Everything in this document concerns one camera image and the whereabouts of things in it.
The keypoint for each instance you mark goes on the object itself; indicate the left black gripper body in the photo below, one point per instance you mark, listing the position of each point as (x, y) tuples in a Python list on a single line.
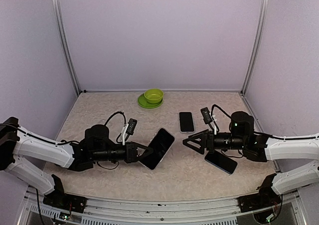
[(104, 155)]

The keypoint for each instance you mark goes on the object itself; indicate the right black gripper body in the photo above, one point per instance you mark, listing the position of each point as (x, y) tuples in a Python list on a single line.
[(236, 142)]

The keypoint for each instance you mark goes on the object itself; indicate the black phone light edge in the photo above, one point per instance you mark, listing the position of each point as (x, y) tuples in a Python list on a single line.
[(186, 122)]

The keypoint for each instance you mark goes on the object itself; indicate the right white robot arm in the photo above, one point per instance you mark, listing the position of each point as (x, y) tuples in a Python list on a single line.
[(261, 147)]

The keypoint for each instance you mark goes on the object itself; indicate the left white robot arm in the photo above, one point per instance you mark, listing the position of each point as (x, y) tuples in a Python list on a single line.
[(18, 144)]

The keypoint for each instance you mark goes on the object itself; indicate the black phone blue edge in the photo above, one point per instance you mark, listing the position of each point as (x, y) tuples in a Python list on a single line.
[(221, 161)]

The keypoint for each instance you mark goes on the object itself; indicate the green saucer plate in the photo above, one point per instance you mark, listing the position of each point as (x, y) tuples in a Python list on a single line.
[(145, 104)]

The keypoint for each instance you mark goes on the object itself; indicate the green bowl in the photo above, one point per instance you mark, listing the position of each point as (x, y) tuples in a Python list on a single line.
[(154, 96)]

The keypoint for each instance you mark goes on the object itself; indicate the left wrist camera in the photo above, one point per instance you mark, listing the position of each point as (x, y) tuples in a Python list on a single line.
[(127, 130)]

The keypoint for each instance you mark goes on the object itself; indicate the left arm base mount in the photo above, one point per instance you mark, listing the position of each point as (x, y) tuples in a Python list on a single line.
[(59, 199)]

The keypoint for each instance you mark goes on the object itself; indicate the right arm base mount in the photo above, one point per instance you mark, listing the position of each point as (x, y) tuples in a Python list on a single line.
[(265, 197)]

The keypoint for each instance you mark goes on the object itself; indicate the right aluminium frame post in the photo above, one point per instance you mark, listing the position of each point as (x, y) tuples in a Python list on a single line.
[(256, 45)]

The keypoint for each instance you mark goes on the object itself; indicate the aluminium frame post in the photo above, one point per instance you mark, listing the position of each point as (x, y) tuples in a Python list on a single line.
[(65, 47), (256, 45)]

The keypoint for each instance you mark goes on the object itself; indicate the left aluminium frame post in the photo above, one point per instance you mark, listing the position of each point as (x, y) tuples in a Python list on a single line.
[(65, 47)]

